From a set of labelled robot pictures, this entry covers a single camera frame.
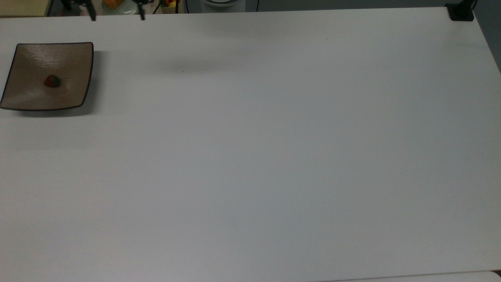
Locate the red strawberry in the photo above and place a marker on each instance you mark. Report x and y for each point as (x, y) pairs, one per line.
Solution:
(51, 81)

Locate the beige wooden furniture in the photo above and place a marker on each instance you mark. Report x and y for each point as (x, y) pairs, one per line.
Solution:
(23, 7)

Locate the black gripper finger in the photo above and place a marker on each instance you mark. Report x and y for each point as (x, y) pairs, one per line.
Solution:
(141, 13)
(92, 13)

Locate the orange fruit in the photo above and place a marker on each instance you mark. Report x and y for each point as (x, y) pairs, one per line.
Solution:
(113, 3)

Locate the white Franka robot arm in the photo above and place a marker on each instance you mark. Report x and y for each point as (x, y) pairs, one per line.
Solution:
(235, 4)

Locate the box of toy fruit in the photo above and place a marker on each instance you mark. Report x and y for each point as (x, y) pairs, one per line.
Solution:
(171, 5)

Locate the square brown ceramic plate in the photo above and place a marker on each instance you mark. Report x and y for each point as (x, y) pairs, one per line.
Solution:
(27, 58)

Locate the black clamp mount base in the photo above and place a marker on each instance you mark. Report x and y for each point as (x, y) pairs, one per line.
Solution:
(460, 13)

